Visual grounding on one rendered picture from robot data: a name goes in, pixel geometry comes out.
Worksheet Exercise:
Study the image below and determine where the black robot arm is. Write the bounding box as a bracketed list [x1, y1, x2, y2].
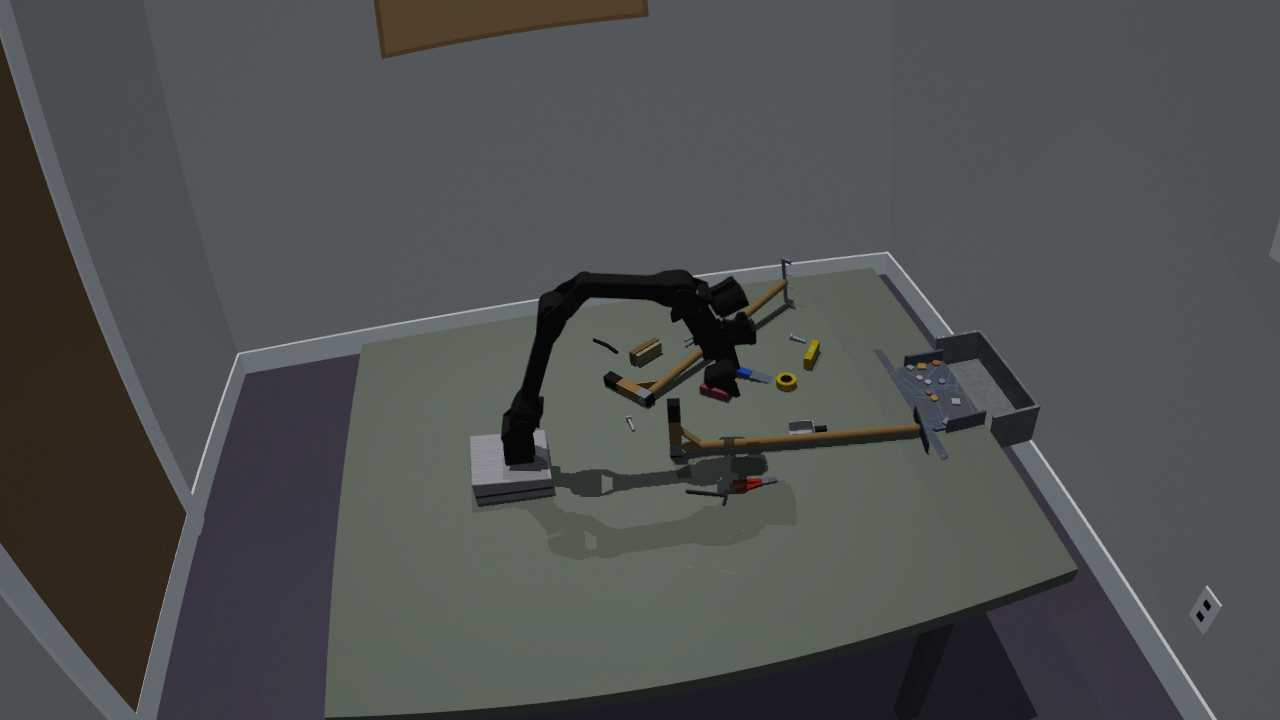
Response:
[500, 269, 756, 466]

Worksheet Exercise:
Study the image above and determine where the dark grey l-shaped bar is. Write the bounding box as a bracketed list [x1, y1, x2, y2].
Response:
[686, 489, 728, 506]

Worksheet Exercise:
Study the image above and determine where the red rectangular block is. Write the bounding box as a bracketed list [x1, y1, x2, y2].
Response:
[700, 382, 732, 402]

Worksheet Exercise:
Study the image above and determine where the yellow rectangular block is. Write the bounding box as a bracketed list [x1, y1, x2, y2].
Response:
[803, 340, 820, 370]

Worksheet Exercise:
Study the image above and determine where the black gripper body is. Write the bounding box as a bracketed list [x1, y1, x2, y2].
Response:
[692, 318, 736, 389]

